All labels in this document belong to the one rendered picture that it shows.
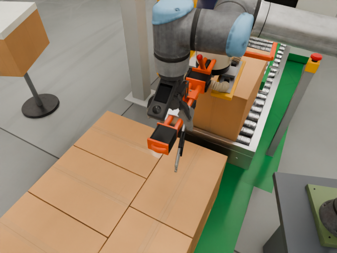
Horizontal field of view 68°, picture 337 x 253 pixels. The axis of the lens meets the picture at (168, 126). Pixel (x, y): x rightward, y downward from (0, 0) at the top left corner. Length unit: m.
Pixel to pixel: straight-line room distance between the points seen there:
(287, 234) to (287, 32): 0.92
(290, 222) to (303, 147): 1.49
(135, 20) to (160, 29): 1.83
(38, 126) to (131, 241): 1.86
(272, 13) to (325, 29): 0.13
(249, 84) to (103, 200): 1.13
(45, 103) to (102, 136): 1.41
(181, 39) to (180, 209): 1.10
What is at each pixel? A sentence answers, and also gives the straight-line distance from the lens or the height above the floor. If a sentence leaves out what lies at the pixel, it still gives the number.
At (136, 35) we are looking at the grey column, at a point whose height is 0.80.
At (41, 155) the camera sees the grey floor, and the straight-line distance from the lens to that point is 2.66.
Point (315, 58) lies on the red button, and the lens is 1.91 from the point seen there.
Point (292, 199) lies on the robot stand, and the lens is 1.43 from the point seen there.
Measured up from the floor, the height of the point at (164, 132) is 1.29.
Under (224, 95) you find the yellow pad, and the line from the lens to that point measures 1.19.
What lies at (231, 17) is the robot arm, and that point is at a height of 1.68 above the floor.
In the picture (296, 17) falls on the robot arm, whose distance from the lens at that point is 0.71.
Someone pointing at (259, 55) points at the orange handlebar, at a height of 1.28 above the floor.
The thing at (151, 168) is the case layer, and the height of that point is 0.54.
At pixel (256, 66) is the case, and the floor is 0.95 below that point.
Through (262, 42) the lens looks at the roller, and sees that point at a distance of 3.05.
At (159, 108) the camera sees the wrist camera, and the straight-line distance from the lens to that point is 0.65.
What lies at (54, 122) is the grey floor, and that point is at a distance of 2.92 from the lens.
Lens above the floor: 1.90
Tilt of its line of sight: 47 degrees down
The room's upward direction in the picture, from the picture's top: straight up
